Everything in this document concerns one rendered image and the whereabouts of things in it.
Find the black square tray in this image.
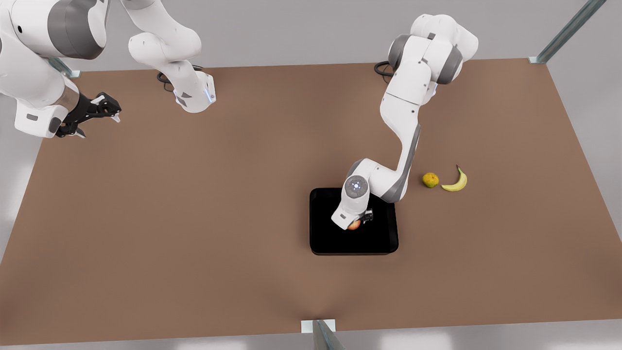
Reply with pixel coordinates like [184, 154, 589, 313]
[310, 188, 399, 256]

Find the yellow banana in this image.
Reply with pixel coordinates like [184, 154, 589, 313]
[441, 165, 468, 192]

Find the silver frame post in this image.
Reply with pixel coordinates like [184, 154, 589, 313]
[529, 0, 608, 65]
[48, 56, 81, 78]
[301, 319, 346, 350]

